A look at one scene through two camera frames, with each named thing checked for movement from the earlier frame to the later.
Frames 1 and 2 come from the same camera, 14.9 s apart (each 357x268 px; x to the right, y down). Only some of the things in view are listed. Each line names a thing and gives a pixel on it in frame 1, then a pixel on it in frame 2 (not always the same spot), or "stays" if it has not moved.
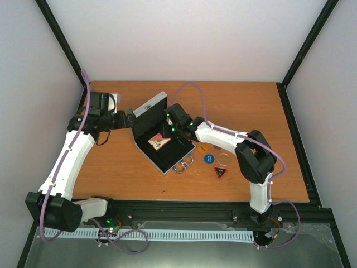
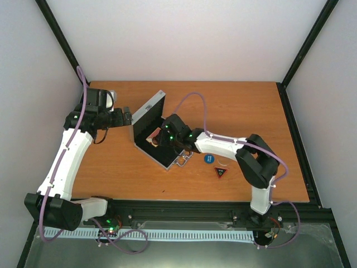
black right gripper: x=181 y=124 → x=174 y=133
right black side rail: x=298 y=147 stays
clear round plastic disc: x=223 y=159 stays
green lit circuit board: x=113 y=225 stays
